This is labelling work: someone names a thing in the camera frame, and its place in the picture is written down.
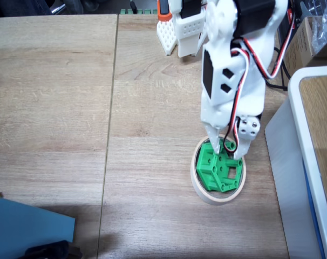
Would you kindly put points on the person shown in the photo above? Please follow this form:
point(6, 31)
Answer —
point(17, 8)

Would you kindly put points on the brown cardboard box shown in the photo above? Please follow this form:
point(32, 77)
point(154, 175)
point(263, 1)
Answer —
point(298, 54)

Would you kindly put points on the orange and black table clamp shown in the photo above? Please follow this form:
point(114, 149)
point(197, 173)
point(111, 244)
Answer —
point(164, 14)

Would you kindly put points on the black mesh office chair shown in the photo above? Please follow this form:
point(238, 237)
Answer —
point(57, 8)

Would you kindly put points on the green terminal strip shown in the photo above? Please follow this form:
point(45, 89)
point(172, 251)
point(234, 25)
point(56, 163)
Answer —
point(139, 12)

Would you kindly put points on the black power supply unit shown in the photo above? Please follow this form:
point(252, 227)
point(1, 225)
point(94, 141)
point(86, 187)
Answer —
point(299, 19)

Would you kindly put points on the beige masking tape roll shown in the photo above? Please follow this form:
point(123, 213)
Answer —
point(206, 195)

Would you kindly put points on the clear plastic bag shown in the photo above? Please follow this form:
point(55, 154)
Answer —
point(325, 27)

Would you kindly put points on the blue sheet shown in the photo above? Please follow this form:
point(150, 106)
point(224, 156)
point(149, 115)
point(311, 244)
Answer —
point(23, 224)

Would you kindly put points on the green hexagonal printed component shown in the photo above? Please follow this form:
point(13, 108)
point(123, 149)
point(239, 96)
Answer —
point(214, 172)

